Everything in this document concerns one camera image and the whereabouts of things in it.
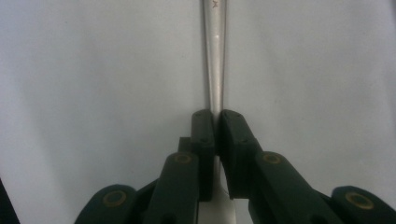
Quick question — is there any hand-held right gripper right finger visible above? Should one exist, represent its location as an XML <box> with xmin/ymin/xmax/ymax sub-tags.
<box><xmin>217</xmin><ymin>108</ymin><xmax>344</xmax><ymax>224</ymax></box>

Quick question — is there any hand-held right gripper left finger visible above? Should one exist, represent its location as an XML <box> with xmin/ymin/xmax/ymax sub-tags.
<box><xmin>144</xmin><ymin>108</ymin><xmax>216</xmax><ymax>224</ymax></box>

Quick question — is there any steel fork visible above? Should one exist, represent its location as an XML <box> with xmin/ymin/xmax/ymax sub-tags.
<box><xmin>197</xmin><ymin>0</ymin><xmax>238</xmax><ymax>224</ymax></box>

